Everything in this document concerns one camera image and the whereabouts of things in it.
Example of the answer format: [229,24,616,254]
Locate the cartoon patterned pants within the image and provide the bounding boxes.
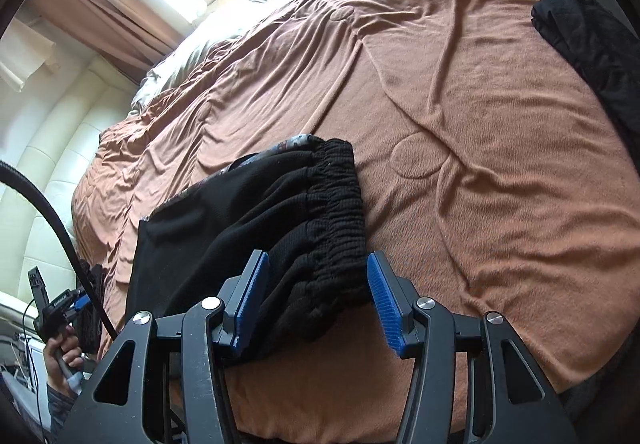
[227,134,322,175]

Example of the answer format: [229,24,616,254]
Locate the pink curtain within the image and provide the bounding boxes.
[27,0,212,86]

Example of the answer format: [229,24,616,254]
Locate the black cloth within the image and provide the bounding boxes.
[531,0,640,160]

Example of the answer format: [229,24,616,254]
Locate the person's left forearm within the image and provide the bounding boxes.
[45,383,83,425]

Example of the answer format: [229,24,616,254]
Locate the brown blanket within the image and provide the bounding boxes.
[70,0,640,435]

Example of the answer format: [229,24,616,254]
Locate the black pants with white print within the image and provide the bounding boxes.
[125,138,372,361]

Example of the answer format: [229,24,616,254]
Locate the person's left hand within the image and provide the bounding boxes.
[44,325,85,398]

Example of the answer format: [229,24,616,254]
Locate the white hanging cloth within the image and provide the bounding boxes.
[0,19,57,98]

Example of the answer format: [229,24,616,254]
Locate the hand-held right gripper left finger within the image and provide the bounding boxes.
[52,250,271,444]

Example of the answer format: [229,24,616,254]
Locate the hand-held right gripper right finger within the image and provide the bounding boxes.
[366,251,576,444]

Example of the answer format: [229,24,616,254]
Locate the cream leather headboard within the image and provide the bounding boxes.
[0,58,142,316]

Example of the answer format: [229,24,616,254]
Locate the thick black cable hose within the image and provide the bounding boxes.
[0,160,120,341]

